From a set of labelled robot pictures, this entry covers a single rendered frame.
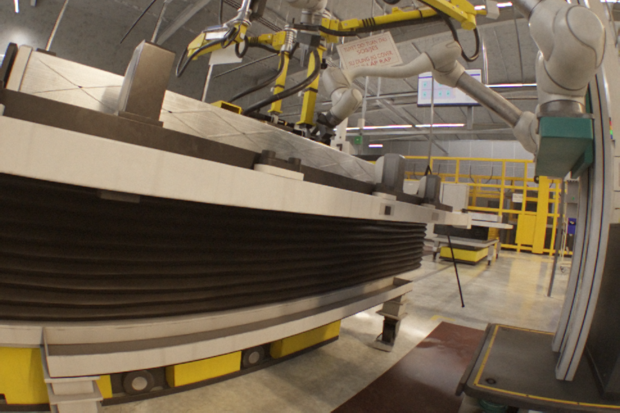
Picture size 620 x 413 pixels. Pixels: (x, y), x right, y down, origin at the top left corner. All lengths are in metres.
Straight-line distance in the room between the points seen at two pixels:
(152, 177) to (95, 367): 0.44
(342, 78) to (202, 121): 0.96
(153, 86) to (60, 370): 0.57
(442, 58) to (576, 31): 0.88
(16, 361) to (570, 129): 1.64
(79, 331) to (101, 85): 0.55
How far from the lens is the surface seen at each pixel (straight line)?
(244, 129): 0.79
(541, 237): 10.77
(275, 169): 0.57
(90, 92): 0.65
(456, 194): 10.29
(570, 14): 0.82
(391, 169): 1.13
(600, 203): 1.07
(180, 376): 1.21
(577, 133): 0.93
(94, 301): 0.80
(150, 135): 0.49
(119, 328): 0.83
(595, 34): 0.82
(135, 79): 0.50
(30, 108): 0.47
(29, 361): 1.05
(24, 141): 0.42
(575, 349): 1.14
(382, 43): 1.84
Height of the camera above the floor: 0.79
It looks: 4 degrees up
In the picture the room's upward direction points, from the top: 8 degrees clockwise
